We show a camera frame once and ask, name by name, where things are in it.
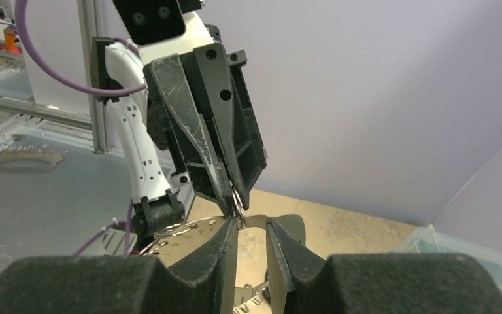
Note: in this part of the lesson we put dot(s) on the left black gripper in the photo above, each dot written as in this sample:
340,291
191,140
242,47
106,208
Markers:
200,111

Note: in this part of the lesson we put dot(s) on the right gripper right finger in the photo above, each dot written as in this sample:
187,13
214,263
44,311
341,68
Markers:
389,283

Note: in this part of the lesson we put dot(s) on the spare keyring holder plate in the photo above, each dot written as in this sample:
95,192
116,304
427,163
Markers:
27,158

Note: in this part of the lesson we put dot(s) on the orange object in background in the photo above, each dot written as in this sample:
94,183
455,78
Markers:
11,38

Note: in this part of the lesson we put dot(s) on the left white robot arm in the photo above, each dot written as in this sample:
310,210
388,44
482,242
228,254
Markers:
157,29

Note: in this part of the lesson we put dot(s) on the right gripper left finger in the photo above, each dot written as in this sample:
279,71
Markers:
68,284

